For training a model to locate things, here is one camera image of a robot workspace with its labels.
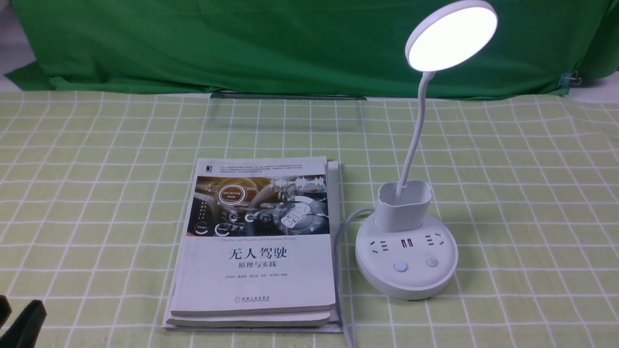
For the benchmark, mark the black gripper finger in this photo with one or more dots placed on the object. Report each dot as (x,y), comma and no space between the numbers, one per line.
(25,330)

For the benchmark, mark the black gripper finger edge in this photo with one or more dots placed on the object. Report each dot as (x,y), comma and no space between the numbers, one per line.
(5,310)

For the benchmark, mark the white desk lamp with sockets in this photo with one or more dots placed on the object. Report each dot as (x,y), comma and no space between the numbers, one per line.
(401,249)

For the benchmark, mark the self-driving textbook top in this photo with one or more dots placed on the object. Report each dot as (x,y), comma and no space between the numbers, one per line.
(256,270)

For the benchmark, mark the green checkered tablecloth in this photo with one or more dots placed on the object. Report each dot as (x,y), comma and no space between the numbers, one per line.
(94,186)

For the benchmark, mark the binder clip on backdrop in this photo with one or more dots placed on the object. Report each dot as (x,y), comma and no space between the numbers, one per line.
(569,80)

